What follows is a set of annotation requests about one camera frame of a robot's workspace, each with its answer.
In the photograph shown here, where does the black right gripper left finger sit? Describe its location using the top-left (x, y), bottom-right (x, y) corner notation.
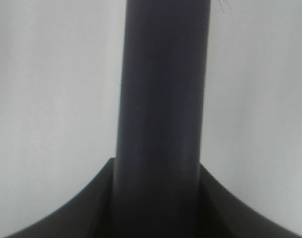
top-left (8, 158), bottom-right (114, 238)

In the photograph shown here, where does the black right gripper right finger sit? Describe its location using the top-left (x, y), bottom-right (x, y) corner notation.
top-left (199, 165), bottom-right (299, 238)

